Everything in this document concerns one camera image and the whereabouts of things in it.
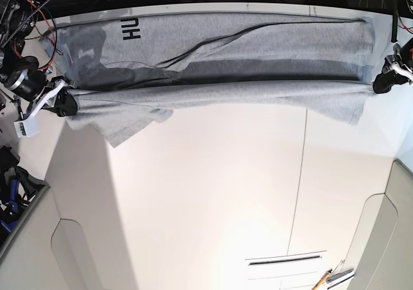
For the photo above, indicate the grey T-shirt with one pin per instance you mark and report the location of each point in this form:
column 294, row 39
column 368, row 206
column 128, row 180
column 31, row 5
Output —
column 132, row 72

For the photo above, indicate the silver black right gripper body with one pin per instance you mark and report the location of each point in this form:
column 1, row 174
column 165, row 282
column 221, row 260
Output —
column 26, row 81

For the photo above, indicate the white table slot plate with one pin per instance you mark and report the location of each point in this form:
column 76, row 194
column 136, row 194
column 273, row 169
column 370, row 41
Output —
column 297, row 271

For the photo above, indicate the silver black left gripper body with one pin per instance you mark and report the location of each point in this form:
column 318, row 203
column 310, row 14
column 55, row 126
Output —
column 400, row 62

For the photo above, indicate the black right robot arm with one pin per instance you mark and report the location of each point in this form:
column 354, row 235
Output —
column 18, row 19

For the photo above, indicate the silver binder clip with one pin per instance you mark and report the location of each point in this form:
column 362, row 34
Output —
column 337, row 277

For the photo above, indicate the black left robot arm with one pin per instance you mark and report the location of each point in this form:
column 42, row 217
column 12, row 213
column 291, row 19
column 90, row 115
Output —
column 399, row 10

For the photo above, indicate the blue black tool pile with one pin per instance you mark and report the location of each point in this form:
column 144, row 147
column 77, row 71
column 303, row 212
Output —
column 18, row 189

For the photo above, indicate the wooden pencil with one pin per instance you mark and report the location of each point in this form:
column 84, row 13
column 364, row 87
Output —
column 322, row 280

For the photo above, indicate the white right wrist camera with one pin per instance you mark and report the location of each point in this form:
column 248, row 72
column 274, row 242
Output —
column 26, row 128

